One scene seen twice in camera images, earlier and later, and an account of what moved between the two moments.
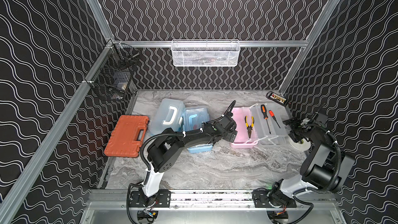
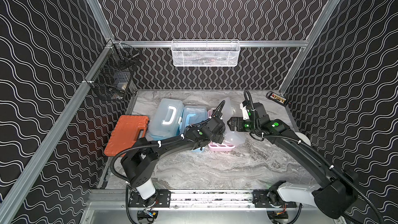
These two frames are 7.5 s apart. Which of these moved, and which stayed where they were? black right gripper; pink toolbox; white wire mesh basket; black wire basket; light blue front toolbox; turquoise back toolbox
Moved: pink toolbox; black right gripper
Stayed: light blue front toolbox; white wire mesh basket; black wire basket; turquoise back toolbox
